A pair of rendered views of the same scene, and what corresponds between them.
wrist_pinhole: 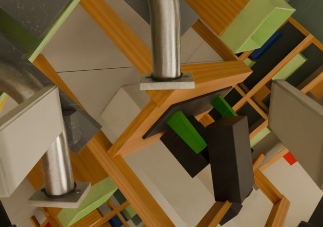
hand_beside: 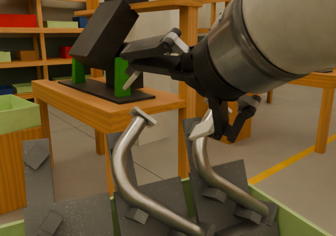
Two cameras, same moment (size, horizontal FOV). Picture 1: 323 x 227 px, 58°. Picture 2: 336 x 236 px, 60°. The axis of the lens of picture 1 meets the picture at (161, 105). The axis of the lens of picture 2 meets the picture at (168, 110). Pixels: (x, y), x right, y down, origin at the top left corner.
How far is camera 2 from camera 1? 0.30 m
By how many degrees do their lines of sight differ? 10
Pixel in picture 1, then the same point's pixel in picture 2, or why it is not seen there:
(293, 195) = not seen: outside the picture
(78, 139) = (195, 122)
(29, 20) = (177, 185)
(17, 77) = (199, 161)
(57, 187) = not seen: hidden behind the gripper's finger
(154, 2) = (127, 150)
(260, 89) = (28, 60)
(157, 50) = (138, 132)
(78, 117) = (188, 131)
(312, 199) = not seen: outside the picture
